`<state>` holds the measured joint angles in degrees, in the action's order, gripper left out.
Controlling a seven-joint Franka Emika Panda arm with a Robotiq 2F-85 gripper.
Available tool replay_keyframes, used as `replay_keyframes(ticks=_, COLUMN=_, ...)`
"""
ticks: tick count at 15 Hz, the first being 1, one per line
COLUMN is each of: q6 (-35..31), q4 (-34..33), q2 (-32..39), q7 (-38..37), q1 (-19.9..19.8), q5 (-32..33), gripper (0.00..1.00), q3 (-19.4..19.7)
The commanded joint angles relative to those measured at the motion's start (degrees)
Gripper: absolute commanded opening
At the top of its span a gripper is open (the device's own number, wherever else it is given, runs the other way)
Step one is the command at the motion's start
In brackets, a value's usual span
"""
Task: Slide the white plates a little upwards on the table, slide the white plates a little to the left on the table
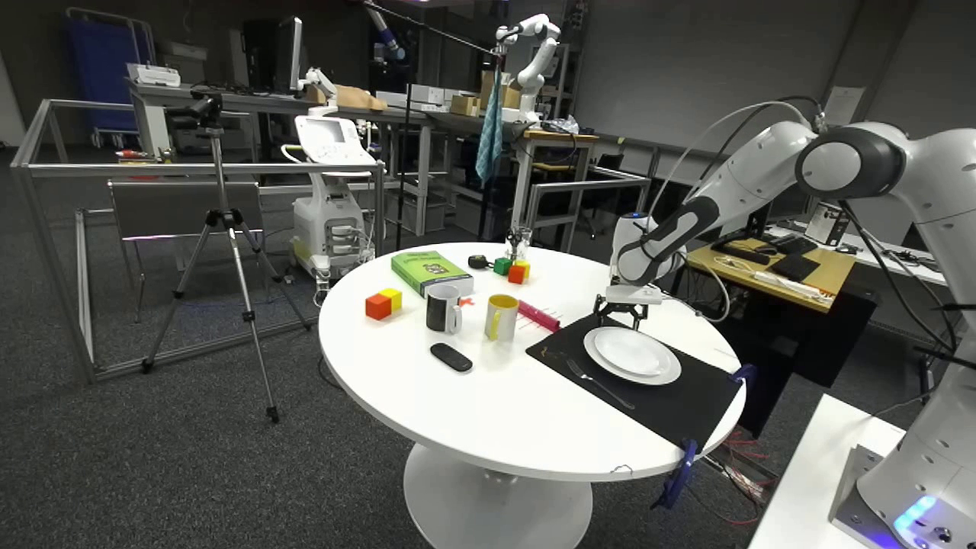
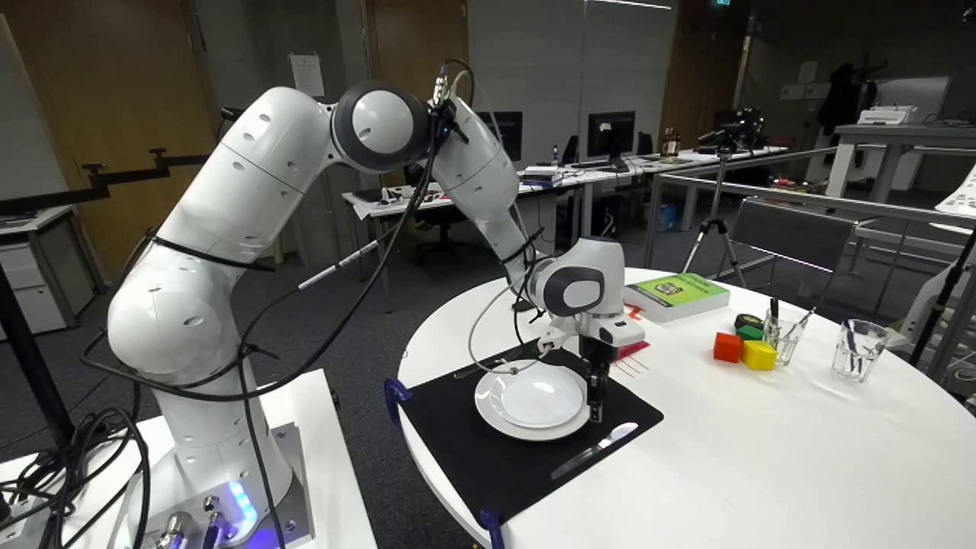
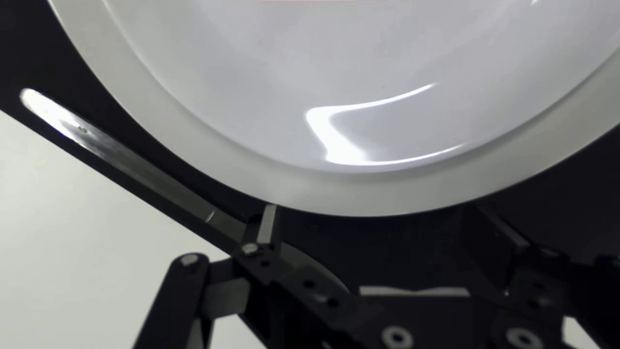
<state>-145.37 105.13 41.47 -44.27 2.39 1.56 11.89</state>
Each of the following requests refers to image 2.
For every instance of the black stand pole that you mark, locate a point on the black stand pole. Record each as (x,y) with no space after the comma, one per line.
(25,355)
(941,301)

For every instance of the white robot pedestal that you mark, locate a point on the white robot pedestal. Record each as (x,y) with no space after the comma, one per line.
(316,476)

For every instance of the silver table knife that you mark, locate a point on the silver table knife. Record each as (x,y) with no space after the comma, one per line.
(596,453)

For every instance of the small black oval object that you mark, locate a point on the small black oval object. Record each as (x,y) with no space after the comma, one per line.
(748,322)

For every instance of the green book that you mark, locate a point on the green book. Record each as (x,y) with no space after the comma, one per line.
(682,298)

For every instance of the clear drinking glass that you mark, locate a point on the clear drinking glass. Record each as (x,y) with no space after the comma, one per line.
(861,355)

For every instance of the red cube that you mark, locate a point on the red cube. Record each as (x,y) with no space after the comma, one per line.
(726,348)

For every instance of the large white plate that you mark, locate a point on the large white plate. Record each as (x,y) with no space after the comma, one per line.
(483,411)

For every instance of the metal frame railing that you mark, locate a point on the metal frame railing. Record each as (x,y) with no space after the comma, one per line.
(813,202)

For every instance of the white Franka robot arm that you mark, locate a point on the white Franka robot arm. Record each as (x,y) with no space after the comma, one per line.
(254,185)

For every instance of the yellow cube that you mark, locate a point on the yellow cube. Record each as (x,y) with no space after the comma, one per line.
(761,358)

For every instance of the white office desk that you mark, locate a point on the white office desk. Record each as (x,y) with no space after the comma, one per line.
(651,169)

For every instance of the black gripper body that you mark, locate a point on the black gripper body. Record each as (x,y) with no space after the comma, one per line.
(574,340)

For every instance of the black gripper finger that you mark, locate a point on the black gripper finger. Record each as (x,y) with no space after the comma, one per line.
(586,372)
(604,385)

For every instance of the black computer monitor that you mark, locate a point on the black computer monitor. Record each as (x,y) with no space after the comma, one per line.
(611,132)
(506,138)

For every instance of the clear glass with pens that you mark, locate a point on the clear glass with pens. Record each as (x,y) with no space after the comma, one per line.
(790,340)

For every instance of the green block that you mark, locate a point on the green block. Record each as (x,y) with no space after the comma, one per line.
(751,333)

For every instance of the paper sheet on wall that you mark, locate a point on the paper sheet on wall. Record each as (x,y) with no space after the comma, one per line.
(306,74)

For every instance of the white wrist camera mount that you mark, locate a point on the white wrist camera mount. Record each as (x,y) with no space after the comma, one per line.
(623,333)

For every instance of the camera tripod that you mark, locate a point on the camera tripod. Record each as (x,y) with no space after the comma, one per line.
(716,202)

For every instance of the small white plate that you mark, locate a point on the small white plate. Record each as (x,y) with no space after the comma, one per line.
(533,396)

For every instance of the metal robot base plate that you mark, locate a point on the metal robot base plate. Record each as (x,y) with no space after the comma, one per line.
(284,490)

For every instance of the white side table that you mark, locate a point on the white side table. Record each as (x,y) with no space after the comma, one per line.
(893,138)

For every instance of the black placemat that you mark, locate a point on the black placemat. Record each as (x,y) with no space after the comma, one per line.
(477,482)

